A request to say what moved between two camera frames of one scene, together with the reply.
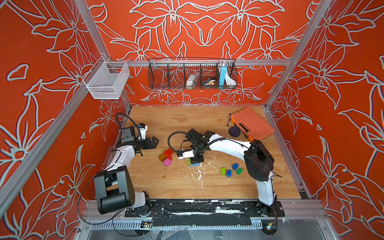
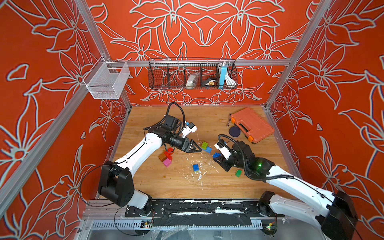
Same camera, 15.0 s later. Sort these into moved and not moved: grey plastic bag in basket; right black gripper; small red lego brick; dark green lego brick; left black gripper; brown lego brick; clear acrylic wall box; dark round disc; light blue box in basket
Moved: left black gripper; right black gripper
Not moved: clear acrylic wall box; dark round disc; light blue box in basket; brown lego brick; grey plastic bag in basket; dark green lego brick; small red lego brick
